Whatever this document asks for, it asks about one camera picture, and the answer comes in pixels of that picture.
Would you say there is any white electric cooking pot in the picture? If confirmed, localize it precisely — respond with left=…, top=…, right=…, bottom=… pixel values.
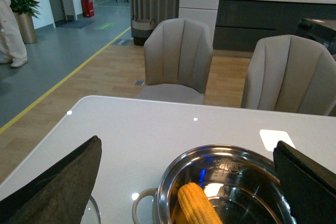
left=132, top=145, right=296, bottom=223

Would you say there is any red fire extinguisher box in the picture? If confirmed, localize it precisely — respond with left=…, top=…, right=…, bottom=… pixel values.
left=81, top=0, right=94, bottom=17

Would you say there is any right beige upholstered chair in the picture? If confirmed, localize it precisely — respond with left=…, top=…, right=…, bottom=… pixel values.
left=241, top=35, right=335, bottom=116

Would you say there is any yellow corn cob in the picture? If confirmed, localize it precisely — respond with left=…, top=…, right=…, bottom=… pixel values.
left=171, top=183, right=223, bottom=223

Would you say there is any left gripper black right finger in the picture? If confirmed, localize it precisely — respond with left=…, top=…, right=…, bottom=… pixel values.
left=273, top=141, right=335, bottom=223

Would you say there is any dark kitchen counter cabinet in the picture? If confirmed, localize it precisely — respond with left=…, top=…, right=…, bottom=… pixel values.
left=213, top=0, right=335, bottom=51

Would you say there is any left beige upholstered chair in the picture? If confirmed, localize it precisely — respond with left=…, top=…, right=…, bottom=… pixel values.
left=136, top=18, right=213, bottom=104

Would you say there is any woven storage basket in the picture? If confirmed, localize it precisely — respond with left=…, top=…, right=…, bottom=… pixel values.
left=131, top=16, right=155, bottom=46

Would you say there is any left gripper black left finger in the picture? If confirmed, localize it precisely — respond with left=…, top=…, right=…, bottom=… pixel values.
left=1, top=136, right=102, bottom=223

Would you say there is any beige upholstered chair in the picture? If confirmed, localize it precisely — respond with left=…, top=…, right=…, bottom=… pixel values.
left=241, top=35, right=335, bottom=116
left=136, top=18, right=213, bottom=104

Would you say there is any person in beige trousers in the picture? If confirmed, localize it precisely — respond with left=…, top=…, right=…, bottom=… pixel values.
left=1, top=0, right=27, bottom=68

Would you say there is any glass pot lid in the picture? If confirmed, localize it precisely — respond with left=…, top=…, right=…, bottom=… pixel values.
left=80, top=196, right=101, bottom=224

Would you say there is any green potted plant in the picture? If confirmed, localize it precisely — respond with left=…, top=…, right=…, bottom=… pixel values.
left=10, top=0, right=40, bottom=44

